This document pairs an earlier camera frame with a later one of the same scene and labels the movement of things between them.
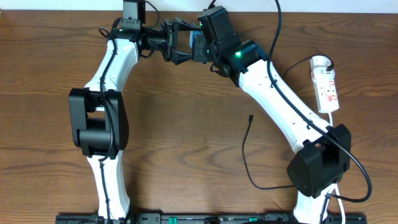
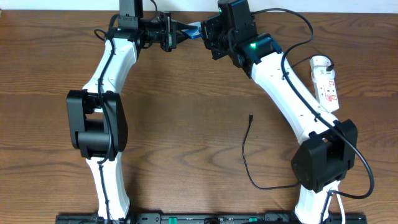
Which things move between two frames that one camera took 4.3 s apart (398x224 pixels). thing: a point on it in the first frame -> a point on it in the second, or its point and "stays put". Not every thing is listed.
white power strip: (325, 89) stays put
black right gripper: (201, 49) -> (207, 31)
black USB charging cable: (250, 123) stays put
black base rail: (208, 218) stays put
